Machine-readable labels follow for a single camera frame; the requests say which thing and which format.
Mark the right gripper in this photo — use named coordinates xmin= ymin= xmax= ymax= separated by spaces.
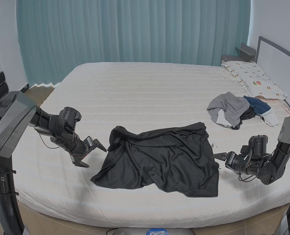
xmin=212 ymin=151 xmax=247 ymax=174

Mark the bed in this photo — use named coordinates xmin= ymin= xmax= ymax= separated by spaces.
xmin=13 ymin=36 xmax=290 ymax=229

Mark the blue-green curtain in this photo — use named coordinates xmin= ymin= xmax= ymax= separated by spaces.
xmin=16 ymin=0 xmax=251 ymax=85

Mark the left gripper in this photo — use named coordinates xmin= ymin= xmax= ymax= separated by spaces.
xmin=60 ymin=136 xmax=108 ymax=168

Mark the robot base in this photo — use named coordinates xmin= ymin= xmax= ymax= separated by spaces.
xmin=114 ymin=227 xmax=184 ymax=235

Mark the pile of clothes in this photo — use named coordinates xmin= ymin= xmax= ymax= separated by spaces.
xmin=207 ymin=92 xmax=279 ymax=130

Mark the black T-shirt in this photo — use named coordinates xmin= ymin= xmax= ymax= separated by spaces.
xmin=90 ymin=122 xmax=220 ymax=198

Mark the white printed pillow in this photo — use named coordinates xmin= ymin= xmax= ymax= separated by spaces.
xmin=220 ymin=61 xmax=287 ymax=100

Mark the grey bedside table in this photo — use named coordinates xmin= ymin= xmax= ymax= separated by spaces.
xmin=221 ymin=43 xmax=256 ymax=67

